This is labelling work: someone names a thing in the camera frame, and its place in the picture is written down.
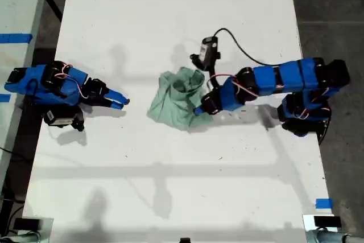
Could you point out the short blue tape strip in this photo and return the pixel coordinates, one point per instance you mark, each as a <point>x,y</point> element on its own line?
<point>4,98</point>

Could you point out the small black object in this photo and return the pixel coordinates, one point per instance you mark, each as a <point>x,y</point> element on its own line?
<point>185,240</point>

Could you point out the pale green T-shirt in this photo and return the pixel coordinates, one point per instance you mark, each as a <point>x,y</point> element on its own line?
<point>165,106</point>

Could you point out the black camera stalk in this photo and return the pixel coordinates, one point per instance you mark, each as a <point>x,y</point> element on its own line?
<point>211,73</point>
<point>79,123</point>

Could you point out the grey tube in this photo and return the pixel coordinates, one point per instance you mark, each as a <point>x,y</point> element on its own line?
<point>25,238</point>
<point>327,238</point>

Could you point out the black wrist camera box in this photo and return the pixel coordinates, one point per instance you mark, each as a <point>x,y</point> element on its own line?
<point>57,117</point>
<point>209,51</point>

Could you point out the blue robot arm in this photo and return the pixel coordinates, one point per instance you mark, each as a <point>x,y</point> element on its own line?
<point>284,75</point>
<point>71,76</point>

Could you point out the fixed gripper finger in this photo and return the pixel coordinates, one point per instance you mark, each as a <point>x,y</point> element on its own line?
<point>205,113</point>
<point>119,97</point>

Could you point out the blue tape patch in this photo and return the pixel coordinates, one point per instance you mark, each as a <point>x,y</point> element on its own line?
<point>324,203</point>

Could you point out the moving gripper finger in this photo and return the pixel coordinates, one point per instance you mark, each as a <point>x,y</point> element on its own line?
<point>200,110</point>
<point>113,104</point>

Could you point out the small black box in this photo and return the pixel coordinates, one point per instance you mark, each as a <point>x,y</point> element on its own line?
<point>327,221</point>
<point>27,224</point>

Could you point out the black stand leg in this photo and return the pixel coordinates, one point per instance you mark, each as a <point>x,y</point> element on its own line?
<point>55,6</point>

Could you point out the long blue tape strip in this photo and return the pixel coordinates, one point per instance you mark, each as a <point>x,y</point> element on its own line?
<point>14,38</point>

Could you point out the pale side table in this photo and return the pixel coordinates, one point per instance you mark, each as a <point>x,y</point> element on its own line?
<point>17,4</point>

